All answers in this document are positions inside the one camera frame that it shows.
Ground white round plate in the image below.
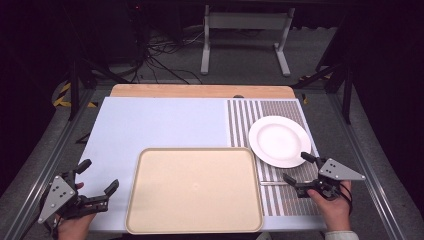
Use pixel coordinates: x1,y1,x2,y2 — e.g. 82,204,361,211
248,115,313,169

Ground aluminium frame rail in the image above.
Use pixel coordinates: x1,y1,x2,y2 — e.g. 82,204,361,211
328,93,407,240
2,88,98,240

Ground person's right sleeve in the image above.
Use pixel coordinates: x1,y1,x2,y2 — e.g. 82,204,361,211
324,230,361,240

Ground yellow black floor tape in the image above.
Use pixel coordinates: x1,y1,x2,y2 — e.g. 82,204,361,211
52,82,98,109

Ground black metal stand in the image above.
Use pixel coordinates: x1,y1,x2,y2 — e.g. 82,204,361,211
67,56,132,122
292,59,355,125

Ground grey striped placemat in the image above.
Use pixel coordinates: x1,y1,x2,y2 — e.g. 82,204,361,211
226,99,323,218

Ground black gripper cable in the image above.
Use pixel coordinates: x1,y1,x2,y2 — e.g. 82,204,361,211
339,182,354,215

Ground white table mat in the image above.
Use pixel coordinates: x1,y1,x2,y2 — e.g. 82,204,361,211
79,96,328,233

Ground grey metal stand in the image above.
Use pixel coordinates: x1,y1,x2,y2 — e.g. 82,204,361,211
199,4,296,78

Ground person's left hand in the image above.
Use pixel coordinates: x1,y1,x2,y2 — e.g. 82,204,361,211
55,181,98,240

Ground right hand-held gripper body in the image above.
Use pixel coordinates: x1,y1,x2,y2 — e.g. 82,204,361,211
294,157,366,202

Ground beige plastic tray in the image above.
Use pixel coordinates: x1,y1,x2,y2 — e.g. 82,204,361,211
124,147,265,235

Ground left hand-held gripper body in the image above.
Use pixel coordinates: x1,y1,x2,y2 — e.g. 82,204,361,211
37,170,110,225

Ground person's right hand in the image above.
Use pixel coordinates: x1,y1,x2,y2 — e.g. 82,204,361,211
306,179,353,233

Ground black floor cables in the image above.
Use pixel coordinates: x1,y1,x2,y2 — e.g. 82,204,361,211
131,28,205,85

